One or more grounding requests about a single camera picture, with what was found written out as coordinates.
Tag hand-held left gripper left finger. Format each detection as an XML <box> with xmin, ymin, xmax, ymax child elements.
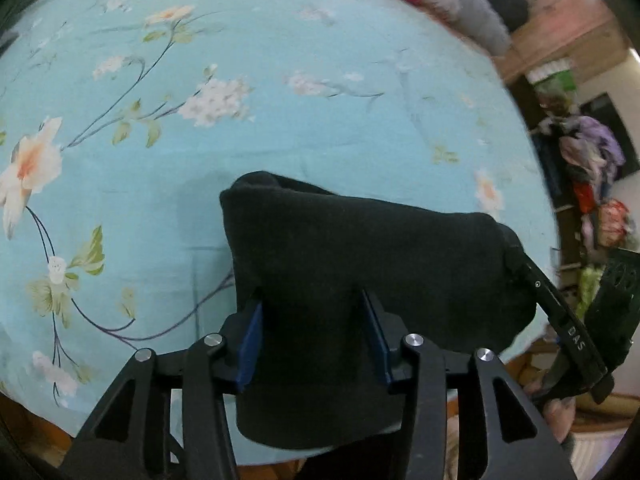
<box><xmin>60</xmin><ymin>302</ymin><xmax>264</xmax><ymax>480</ymax></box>

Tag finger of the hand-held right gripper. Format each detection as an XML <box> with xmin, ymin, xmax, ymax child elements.
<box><xmin>517</xmin><ymin>250</ymin><xmax>616</xmax><ymax>405</ymax></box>

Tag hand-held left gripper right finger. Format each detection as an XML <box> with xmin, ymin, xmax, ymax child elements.
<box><xmin>362</xmin><ymin>289</ymin><xmax>577</xmax><ymax>480</ymax></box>

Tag black pants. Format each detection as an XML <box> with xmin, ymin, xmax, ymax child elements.
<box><xmin>220</xmin><ymin>171</ymin><xmax>539</xmax><ymax>451</ymax></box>

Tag person's right hand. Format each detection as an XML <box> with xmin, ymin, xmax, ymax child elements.
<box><xmin>529</xmin><ymin>379</ymin><xmax>579</xmax><ymax>445</ymax></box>

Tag pile of colourful clothes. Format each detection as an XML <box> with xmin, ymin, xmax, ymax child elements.
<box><xmin>530</xmin><ymin>85</ymin><xmax>632</xmax><ymax>311</ymax></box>

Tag black flat panel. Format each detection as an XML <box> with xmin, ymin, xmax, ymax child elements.
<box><xmin>580</xmin><ymin>92</ymin><xmax>640</xmax><ymax>176</ymax></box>

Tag teal floral bedsheet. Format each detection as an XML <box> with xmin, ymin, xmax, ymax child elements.
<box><xmin>0</xmin><ymin>0</ymin><xmax>561</xmax><ymax>468</ymax></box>

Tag green and white box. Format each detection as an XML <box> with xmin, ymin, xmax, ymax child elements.
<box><xmin>527</xmin><ymin>60</ymin><xmax>574</xmax><ymax>92</ymax></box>

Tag wooden board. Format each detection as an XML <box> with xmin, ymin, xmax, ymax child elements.
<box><xmin>495</xmin><ymin>0</ymin><xmax>632</xmax><ymax>85</ymax></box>

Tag grey fluffy cloth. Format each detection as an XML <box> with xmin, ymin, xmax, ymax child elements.
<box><xmin>417</xmin><ymin>0</ymin><xmax>512</xmax><ymax>57</ymax></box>

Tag wooden bed frame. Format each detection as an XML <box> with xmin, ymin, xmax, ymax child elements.
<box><xmin>0</xmin><ymin>392</ymin><xmax>76</xmax><ymax>466</ymax></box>

